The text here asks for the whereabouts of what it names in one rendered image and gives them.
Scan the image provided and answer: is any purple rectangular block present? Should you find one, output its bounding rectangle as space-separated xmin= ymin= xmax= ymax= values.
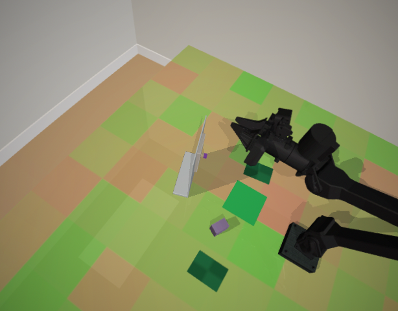
xmin=210 ymin=218 xmax=230 ymax=236

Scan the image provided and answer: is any green square mat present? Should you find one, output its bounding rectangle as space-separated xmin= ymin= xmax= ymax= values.
xmin=222 ymin=180 xmax=267 ymax=226

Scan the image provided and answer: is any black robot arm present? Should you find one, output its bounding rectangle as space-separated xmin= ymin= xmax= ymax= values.
xmin=268 ymin=108 xmax=398 ymax=260

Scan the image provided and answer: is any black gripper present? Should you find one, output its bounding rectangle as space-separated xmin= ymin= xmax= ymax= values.
xmin=230 ymin=113 xmax=296 ymax=166

